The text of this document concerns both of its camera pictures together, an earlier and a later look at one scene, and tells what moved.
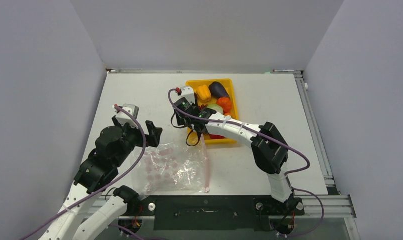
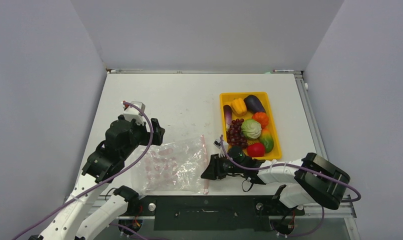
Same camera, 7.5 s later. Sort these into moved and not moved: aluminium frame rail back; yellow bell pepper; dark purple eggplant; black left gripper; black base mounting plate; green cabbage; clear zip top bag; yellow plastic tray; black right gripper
Moved: dark purple eggplant; black right gripper; yellow bell pepper; yellow plastic tray; green cabbage
Not moved: clear zip top bag; black left gripper; aluminium frame rail back; black base mounting plate
